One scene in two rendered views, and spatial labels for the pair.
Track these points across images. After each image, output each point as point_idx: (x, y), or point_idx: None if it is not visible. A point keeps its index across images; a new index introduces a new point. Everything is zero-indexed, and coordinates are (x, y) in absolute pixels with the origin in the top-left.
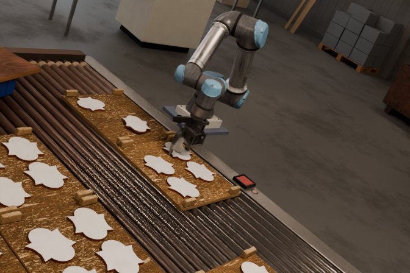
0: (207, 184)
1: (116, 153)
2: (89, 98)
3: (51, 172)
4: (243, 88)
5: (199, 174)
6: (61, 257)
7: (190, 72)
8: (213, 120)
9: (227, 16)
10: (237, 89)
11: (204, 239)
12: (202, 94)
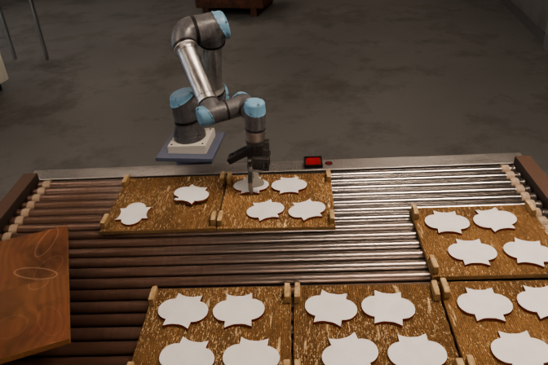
0: (308, 189)
1: (221, 234)
2: (123, 209)
3: (237, 303)
4: (221, 85)
5: (294, 187)
6: (372, 354)
7: (215, 108)
8: (209, 133)
9: (184, 29)
10: (218, 90)
11: (378, 232)
12: (254, 119)
